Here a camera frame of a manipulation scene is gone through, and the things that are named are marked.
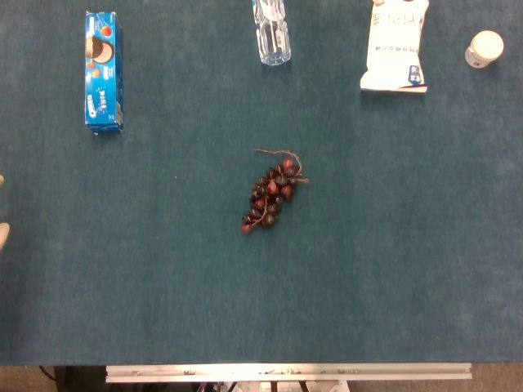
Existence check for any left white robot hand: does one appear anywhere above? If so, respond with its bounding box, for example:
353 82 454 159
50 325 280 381
0 174 11 253

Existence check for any dark red grape bunch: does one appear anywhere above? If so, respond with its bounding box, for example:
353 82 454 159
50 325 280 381
239 148 311 237

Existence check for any blue felt table cloth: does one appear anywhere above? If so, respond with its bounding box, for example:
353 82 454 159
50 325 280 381
0 0 523 366

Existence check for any blue Oreo cookie box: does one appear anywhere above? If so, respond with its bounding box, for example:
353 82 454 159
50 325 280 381
84 11 125 135

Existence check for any clear plastic water bottle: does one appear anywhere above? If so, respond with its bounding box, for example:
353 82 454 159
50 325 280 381
251 0 293 66

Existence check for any white snack bag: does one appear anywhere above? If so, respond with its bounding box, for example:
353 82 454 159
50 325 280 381
359 0 431 95

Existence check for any small white lidded jar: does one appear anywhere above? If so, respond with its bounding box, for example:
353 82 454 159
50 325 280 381
464 29 505 69

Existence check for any aluminium frame rail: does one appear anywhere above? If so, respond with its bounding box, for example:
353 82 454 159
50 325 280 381
105 363 473 384

